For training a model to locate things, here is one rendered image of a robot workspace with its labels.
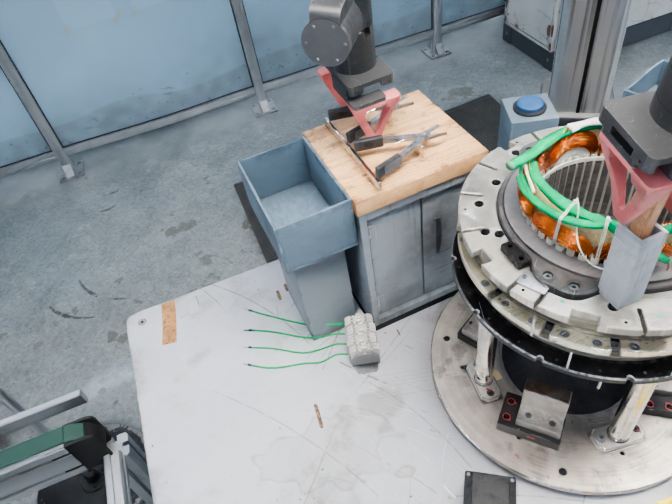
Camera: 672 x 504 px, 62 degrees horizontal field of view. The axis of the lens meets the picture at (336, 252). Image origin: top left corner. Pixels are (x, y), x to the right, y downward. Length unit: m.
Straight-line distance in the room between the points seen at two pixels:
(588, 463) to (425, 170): 0.43
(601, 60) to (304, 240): 0.61
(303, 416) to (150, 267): 1.56
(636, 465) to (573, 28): 0.67
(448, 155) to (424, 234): 0.13
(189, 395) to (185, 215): 1.63
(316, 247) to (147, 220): 1.85
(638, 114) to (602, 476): 0.51
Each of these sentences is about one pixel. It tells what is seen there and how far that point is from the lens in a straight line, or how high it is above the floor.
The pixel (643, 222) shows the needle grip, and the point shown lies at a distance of 0.52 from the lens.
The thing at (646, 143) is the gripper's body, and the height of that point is 1.30.
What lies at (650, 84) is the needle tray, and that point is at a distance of 1.02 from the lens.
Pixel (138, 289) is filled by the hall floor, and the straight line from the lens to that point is 2.28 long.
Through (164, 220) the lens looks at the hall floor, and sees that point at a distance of 2.52.
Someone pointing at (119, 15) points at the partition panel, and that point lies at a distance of 2.74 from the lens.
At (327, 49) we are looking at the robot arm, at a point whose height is 1.25.
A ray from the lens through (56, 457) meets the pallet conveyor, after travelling 1.04.
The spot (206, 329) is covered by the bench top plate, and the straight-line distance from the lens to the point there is 1.01.
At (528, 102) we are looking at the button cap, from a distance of 0.93.
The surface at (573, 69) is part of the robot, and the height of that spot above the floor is 1.01.
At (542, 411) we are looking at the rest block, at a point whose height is 0.84.
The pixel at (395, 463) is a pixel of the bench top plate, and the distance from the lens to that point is 0.83.
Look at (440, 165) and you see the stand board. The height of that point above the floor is 1.06.
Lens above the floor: 1.54
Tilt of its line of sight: 46 degrees down
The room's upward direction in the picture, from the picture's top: 11 degrees counter-clockwise
